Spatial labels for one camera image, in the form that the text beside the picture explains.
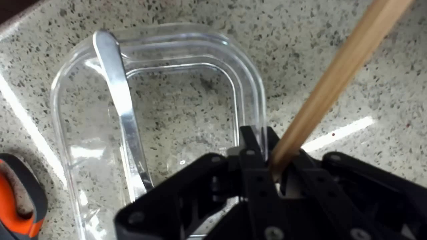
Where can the wooden stick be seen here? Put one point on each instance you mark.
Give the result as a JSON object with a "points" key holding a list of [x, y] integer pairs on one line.
{"points": [[371, 29]]}

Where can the metal spoon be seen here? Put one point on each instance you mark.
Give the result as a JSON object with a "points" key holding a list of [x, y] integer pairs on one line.
{"points": [[110, 56]]}

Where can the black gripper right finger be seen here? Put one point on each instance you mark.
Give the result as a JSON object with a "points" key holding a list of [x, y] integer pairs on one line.
{"points": [[342, 197]]}

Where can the orange black scissors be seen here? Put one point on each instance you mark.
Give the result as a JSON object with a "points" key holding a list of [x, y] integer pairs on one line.
{"points": [[23, 201]]}

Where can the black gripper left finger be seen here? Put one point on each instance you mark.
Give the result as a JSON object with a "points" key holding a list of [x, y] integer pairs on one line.
{"points": [[179, 205]]}

